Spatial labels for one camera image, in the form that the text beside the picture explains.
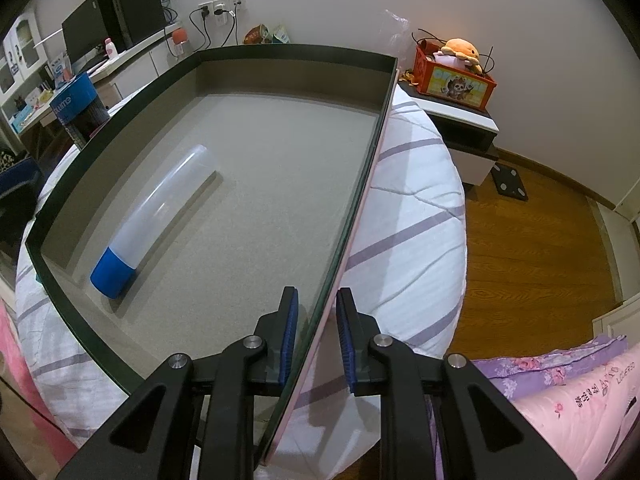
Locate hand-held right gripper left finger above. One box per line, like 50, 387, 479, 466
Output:
82, 286, 300, 480

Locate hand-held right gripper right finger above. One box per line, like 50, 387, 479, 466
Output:
336, 287, 576, 480

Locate pink box with dark rim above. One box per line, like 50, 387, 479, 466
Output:
25, 44, 398, 466

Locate translucent tube with blue cap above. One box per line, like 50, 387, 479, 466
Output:
90, 144, 217, 300

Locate blue carton box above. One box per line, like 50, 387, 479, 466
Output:
49, 71, 111, 148

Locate white nightstand with dark top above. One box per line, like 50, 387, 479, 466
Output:
395, 80, 501, 188

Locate black floor scale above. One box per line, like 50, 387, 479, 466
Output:
490, 162, 528, 202

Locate pink cloth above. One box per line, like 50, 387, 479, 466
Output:
0, 300, 76, 466

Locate red printed crate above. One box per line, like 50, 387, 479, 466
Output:
414, 45, 498, 111

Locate white furniture panel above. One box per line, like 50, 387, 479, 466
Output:
592, 160, 640, 341

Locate white desk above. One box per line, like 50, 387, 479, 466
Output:
0, 20, 181, 146

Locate orange plush toy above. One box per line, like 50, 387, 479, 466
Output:
440, 37, 481, 63

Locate clear plastic bag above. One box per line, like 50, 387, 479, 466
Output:
380, 9, 418, 56

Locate black speaker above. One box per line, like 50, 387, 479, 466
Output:
97, 0, 167, 53

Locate black monitor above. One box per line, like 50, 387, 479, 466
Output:
61, 2, 108, 68

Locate white glass-door cabinet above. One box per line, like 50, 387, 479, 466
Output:
0, 12, 41, 96

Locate black power cable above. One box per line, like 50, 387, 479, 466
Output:
190, 7, 237, 51

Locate white wall sockets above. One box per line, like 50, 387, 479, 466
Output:
197, 0, 247, 25

